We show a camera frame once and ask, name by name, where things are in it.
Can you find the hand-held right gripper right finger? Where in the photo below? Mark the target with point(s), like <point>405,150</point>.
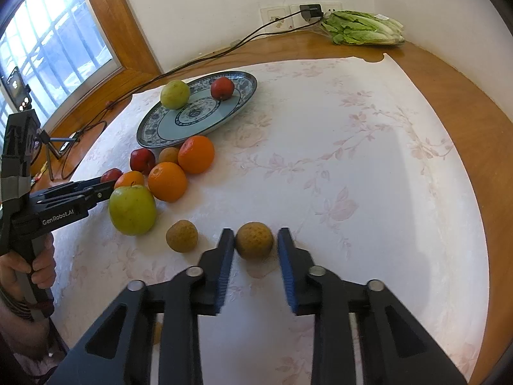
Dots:
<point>286,272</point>

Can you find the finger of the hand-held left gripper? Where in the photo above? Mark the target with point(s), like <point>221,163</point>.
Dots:
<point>80,184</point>
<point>92,198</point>

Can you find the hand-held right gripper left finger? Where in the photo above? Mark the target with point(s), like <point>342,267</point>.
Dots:
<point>225,272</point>

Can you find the red apple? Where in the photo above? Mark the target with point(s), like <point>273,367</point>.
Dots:
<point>111,175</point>

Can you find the orange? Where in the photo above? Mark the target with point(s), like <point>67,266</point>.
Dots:
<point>129,179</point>
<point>168,181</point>
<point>196,154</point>

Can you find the large green apple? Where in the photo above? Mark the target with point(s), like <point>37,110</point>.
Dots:
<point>132,209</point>

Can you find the small brown round fruit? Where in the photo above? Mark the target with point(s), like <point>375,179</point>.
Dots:
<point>182,236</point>
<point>254,240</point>

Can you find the red tomato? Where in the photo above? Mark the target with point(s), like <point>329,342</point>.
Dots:
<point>222,88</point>
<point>142,160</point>

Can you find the small tan round fruit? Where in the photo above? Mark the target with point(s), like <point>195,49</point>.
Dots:
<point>168,155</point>

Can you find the blue patterned ceramic plate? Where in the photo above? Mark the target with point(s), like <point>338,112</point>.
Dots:
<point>200,117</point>

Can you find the person's left forearm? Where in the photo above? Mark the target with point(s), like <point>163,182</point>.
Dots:
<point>20,335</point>

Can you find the person's left hand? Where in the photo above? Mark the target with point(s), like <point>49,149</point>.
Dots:
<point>45,266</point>

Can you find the small tripod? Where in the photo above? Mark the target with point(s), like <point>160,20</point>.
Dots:
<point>54,141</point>

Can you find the small green apple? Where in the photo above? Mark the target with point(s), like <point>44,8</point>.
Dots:
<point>175,94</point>

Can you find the white floral tablecloth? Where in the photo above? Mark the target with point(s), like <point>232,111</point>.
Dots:
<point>340,148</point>

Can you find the wooden framed window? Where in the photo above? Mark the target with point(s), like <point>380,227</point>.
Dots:
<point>52,40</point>

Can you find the red tomato back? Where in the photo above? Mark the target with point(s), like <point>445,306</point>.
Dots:
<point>222,88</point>

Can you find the romaine lettuce in plastic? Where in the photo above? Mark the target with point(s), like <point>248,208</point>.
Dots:
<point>360,28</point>

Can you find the black plug-in charger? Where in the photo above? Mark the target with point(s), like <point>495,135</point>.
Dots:
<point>310,12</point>

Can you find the white wall socket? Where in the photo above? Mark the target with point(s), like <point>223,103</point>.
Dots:
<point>332,8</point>
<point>274,15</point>

